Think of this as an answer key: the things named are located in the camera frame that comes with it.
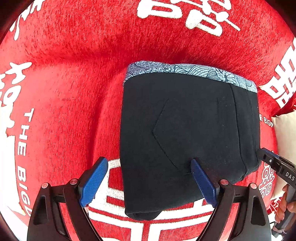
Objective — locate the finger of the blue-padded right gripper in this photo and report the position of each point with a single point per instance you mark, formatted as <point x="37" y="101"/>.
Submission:
<point x="267" y="156"/>

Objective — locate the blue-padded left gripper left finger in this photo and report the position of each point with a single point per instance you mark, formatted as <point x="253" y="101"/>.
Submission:
<point x="80" y="192"/>

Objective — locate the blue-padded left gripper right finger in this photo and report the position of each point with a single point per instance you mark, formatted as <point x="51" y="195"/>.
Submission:
<point x="220" y="194"/>

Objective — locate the black pants with blue trim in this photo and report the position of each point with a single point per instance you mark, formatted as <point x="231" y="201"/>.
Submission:
<point x="173" y="113"/>

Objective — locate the person's right hand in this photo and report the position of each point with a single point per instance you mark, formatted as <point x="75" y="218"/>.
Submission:
<point x="284" y="205"/>

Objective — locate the beige pillow right side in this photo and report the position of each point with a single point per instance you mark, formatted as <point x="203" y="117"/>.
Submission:
<point x="285" y="131"/>

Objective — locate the red bedspread with white characters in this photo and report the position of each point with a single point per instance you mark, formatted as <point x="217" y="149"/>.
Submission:
<point x="63" y="66"/>

